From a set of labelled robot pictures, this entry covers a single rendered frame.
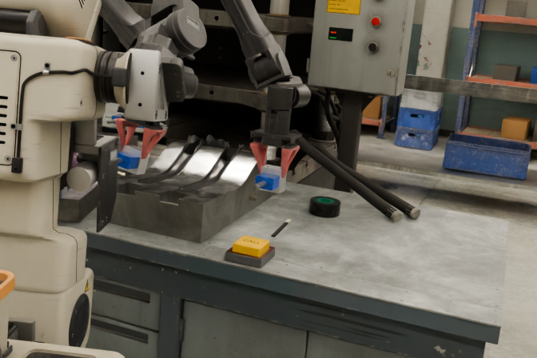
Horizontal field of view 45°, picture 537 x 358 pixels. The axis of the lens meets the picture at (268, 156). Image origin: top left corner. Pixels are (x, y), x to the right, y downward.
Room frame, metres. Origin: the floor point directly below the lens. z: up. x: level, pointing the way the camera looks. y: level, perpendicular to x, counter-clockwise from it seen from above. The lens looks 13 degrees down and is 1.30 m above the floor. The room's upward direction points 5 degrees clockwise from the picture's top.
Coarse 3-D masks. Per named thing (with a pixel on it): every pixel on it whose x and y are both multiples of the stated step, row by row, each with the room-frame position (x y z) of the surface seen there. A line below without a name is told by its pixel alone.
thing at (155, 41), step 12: (144, 36) 1.13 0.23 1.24; (156, 36) 1.12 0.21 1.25; (144, 48) 1.09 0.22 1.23; (156, 48) 1.09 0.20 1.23; (168, 48) 1.11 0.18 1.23; (168, 60) 1.06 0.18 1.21; (180, 60) 1.07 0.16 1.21; (168, 72) 1.07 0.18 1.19; (180, 72) 1.07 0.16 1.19; (168, 84) 1.09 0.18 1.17; (180, 84) 1.08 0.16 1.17; (168, 96) 1.10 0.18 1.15; (180, 96) 1.10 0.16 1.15
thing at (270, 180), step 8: (264, 168) 1.44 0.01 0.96; (272, 168) 1.44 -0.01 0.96; (280, 168) 1.45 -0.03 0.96; (256, 176) 1.40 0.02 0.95; (264, 176) 1.40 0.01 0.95; (272, 176) 1.41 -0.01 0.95; (280, 176) 1.42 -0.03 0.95; (256, 184) 1.35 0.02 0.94; (264, 184) 1.38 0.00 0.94; (272, 184) 1.39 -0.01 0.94; (280, 184) 1.43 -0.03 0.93; (272, 192) 1.43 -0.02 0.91; (280, 192) 1.43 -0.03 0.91
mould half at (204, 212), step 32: (160, 160) 1.66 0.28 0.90; (192, 160) 1.65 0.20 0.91; (256, 160) 1.63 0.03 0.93; (160, 192) 1.40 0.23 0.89; (192, 192) 1.43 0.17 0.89; (224, 192) 1.46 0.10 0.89; (256, 192) 1.64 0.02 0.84; (128, 224) 1.40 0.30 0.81; (160, 224) 1.38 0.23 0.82; (192, 224) 1.35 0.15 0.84; (224, 224) 1.46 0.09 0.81
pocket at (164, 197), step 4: (168, 192) 1.42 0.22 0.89; (172, 192) 1.42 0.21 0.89; (176, 192) 1.42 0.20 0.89; (160, 196) 1.38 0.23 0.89; (164, 196) 1.40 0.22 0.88; (168, 196) 1.42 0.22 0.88; (172, 196) 1.42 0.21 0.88; (176, 196) 1.42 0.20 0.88; (180, 196) 1.41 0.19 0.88; (184, 196) 1.41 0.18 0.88; (160, 200) 1.38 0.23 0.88; (164, 200) 1.40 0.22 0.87; (168, 200) 1.42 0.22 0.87; (172, 200) 1.42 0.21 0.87; (176, 200) 1.42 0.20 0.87; (172, 204) 1.37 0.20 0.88; (176, 204) 1.41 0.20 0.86
